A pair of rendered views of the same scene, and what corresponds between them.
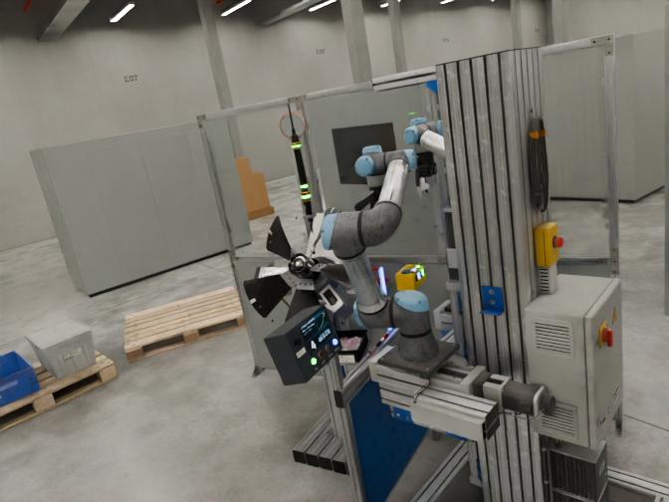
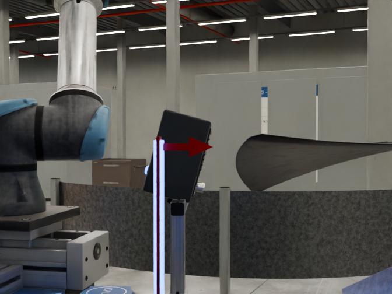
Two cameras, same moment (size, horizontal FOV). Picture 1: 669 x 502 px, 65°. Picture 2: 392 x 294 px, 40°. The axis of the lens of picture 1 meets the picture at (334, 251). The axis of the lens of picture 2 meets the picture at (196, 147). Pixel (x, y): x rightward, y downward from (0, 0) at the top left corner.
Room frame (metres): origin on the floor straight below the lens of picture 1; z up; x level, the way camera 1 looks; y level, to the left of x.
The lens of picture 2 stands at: (2.91, -0.49, 1.19)
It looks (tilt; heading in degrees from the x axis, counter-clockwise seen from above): 1 degrees down; 149
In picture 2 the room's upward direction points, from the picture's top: straight up
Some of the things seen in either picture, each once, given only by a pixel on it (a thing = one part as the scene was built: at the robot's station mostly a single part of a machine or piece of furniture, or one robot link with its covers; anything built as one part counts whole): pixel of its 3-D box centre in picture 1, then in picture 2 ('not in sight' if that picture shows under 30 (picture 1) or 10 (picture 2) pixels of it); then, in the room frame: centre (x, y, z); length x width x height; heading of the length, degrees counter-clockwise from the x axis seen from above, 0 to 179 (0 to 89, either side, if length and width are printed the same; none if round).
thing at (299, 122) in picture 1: (293, 125); not in sight; (3.26, 0.12, 1.88); 0.16 x 0.07 x 0.16; 92
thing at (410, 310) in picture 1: (410, 310); (11, 131); (1.75, -0.23, 1.20); 0.13 x 0.12 x 0.14; 69
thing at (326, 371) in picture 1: (332, 379); not in sight; (2.70, 0.15, 0.46); 0.09 x 0.05 x 0.91; 57
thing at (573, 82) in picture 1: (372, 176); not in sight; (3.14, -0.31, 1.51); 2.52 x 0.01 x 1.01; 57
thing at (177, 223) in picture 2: (335, 367); (177, 246); (1.90, 0.08, 0.96); 0.03 x 0.03 x 0.20; 57
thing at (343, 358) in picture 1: (346, 346); not in sight; (2.29, 0.02, 0.85); 0.22 x 0.17 x 0.07; 162
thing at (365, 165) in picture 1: (371, 164); not in sight; (1.94, -0.19, 1.73); 0.11 x 0.11 x 0.08; 69
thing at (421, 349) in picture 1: (416, 340); (7, 187); (1.75, -0.24, 1.09); 0.15 x 0.15 x 0.10
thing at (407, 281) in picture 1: (410, 278); not in sight; (2.59, -0.37, 1.02); 0.16 x 0.10 x 0.11; 147
